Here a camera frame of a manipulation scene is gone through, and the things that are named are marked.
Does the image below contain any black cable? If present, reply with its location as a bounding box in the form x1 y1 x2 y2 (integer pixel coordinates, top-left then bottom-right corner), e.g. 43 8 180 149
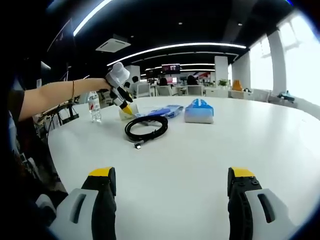
124 115 170 151

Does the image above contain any hanging display screen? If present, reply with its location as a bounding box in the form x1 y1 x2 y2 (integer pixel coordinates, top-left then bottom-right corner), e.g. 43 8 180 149
161 63 182 74

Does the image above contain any blue-lid wet wipes pack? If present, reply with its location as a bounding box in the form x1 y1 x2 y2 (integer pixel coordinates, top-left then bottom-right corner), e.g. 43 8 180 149
134 104 185 119

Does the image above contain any straight ceiling light strip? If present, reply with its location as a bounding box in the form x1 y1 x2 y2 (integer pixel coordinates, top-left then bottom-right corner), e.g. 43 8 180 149
72 0 114 37

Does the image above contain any black desk frame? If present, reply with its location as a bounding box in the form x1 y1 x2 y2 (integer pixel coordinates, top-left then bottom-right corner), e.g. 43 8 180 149
34 95 81 126

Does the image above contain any orange bag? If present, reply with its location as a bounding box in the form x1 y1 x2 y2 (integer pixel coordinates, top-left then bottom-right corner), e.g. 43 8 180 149
231 79 243 92

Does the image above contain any row of white office chairs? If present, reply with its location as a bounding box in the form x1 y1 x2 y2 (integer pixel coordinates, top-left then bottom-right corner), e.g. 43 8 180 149
135 82 205 99

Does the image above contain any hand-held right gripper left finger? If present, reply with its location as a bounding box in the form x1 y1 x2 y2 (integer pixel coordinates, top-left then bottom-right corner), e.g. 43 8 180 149
49 166 118 240

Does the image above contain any white paper cup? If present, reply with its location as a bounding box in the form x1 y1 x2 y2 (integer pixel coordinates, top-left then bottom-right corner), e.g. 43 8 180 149
117 102 140 122

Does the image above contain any teal object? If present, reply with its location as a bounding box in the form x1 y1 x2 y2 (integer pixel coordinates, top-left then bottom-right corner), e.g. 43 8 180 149
277 90 296 102

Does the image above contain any long curved ceiling light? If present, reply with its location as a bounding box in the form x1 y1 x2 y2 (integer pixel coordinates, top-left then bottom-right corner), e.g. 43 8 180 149
106 42 247 67

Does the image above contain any ceiling air conditioner vent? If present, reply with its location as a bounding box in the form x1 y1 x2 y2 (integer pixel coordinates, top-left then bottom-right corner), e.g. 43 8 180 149
95 37 132 54

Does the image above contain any white tabletop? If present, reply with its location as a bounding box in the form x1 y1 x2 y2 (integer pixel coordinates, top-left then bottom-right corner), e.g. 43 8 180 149
47 95 320 240

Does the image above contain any large dark hanging panel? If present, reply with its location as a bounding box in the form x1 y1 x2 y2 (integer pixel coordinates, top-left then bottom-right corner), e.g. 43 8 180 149
46 18 76 52

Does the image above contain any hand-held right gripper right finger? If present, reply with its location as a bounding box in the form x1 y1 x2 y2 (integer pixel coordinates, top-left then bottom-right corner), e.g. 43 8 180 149
227 166 299 240

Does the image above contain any clear plastic water bottle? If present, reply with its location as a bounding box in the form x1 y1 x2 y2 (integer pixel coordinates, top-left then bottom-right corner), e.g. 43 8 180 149
87 90 103 124

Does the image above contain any person's dark shirt sleeve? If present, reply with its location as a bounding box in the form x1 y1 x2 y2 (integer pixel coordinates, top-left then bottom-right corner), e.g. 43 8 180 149
6 89 26 124

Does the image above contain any blue tissue pack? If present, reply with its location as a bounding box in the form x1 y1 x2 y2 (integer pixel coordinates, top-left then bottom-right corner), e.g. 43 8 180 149
183 97 215 125

